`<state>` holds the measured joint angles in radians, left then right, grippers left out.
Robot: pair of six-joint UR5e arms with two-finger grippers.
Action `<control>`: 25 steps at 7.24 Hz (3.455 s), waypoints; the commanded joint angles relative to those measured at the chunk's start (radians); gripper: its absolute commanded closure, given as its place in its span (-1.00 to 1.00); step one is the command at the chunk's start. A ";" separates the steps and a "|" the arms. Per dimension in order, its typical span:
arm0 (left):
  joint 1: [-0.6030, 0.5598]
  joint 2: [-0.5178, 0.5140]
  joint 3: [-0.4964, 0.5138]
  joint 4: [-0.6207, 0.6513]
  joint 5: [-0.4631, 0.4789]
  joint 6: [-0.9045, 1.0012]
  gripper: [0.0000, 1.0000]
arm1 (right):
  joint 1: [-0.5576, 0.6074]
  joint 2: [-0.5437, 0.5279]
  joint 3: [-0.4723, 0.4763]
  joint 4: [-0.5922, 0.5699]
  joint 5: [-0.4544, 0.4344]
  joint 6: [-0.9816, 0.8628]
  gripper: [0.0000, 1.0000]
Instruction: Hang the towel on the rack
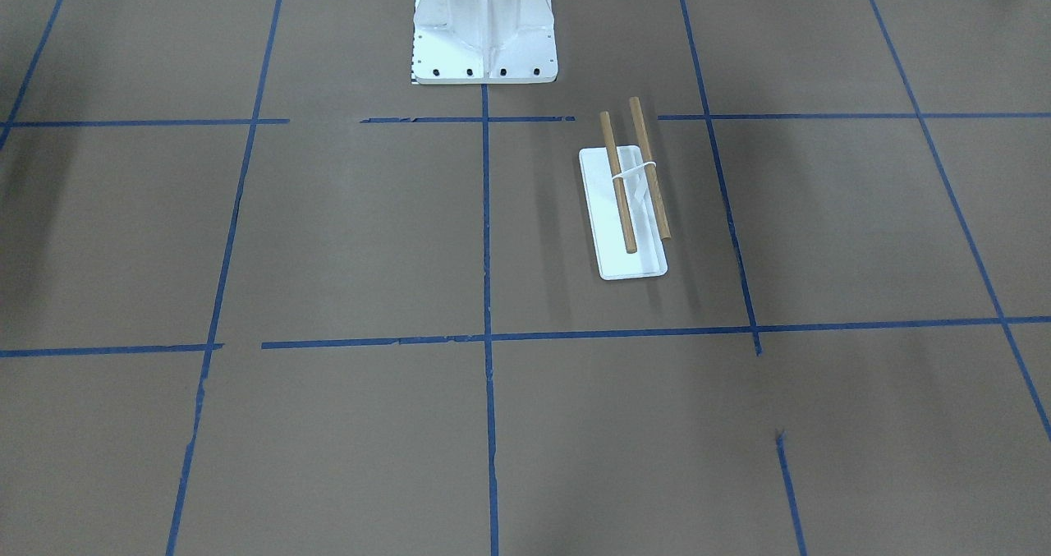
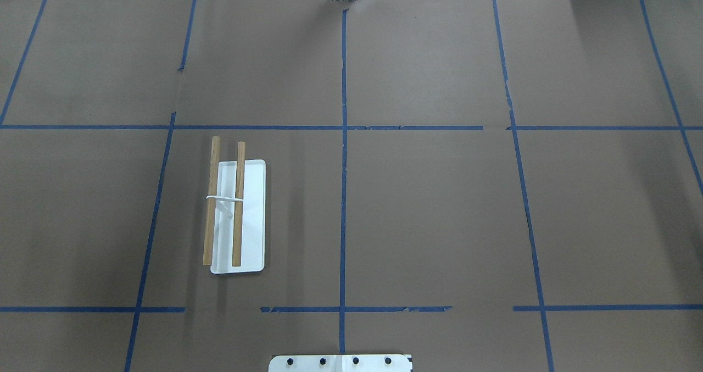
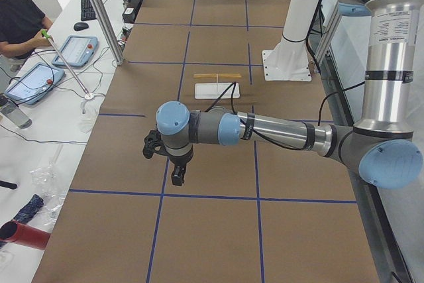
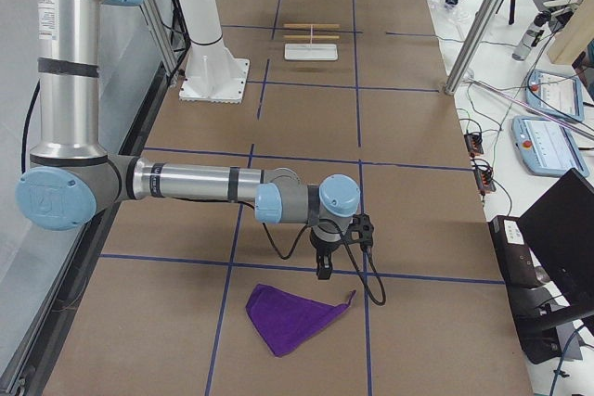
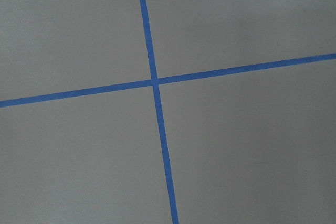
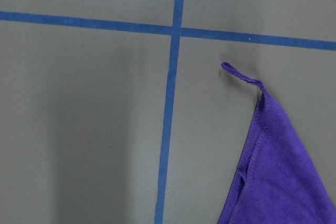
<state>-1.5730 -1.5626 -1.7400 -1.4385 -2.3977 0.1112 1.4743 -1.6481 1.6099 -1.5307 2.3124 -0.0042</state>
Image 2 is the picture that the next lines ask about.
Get white towel rack base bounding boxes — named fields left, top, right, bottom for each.
left=208, top=159, right=266, bottom=275

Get inner wooden rack rod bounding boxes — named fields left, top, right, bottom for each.
left=231, top=141, right=246, bottom=267

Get wooden rack rod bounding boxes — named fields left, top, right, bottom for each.
left=202, top=136, right=221, bottom=266
left=231, top=141, right=246, bottom=267

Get outer wooden rack rod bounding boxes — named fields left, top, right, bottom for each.
left=202, top=136, right=221, bottom=266

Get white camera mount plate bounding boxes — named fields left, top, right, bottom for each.
left=268, top=354, right=414, bottom=371

